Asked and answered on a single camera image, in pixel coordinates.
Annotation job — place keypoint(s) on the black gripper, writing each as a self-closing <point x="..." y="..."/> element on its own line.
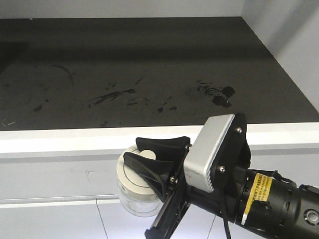
<point x="228" y="175"/>

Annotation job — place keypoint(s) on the glass jar with cream lid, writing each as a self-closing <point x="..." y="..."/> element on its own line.
<point x="135" y="194"/>

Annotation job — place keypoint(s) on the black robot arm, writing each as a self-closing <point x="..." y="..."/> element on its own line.
<point x="272" y="206"/>

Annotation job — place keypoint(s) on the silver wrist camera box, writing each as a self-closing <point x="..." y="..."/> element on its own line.
<point x="198" y="162"/>

